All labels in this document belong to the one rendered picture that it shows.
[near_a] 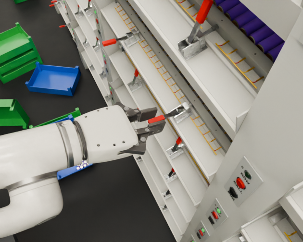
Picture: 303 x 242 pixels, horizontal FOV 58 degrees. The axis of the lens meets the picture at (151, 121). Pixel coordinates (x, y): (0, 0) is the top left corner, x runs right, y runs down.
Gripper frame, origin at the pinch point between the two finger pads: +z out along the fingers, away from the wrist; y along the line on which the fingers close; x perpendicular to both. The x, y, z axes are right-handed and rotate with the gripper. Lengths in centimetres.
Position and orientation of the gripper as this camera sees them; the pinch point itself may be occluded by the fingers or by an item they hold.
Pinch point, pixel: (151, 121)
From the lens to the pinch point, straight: 56.5
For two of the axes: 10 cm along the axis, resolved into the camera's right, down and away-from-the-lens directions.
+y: 4.5, 7.5, -4.8
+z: 8.7, -2.4, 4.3
